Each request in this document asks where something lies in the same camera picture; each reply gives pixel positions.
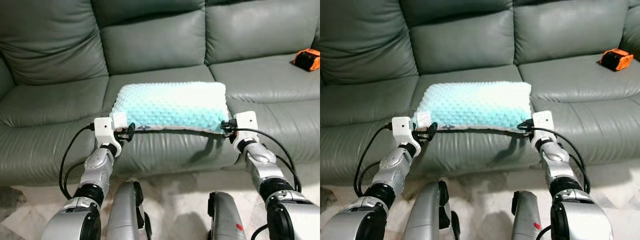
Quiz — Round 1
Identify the orange and black device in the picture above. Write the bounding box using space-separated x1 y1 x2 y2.
291 48 321 72
597 48 630 72

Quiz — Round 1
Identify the silver robot right leg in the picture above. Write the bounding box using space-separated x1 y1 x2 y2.
207 191 248 240
511 190 543 240

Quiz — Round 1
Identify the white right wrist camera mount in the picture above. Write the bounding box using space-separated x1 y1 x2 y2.
234 111 259 146
531 111 556 146

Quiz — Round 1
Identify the teal and pink plush pillow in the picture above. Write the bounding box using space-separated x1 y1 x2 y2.
416 81 533 134
110 81 230 135

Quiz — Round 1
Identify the silver robot left leg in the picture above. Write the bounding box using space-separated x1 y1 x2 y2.
404 180 461 240
106 181 152 240

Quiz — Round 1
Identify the green leather sofa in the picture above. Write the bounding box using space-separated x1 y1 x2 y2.
0 0 321 188
320 0 640 188

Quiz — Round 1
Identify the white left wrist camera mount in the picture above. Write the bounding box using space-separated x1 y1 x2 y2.
391 116 418 151
94 117 122 152

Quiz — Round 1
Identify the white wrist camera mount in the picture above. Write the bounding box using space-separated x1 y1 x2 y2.
531 111 556 146
391 116 418 151
94 117 122 152
234 111 259 146

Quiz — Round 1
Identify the silver robot leg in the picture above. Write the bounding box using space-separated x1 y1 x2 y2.
511 190 543 240
404 180 461 240
207 191 248 240
106 181 152 240

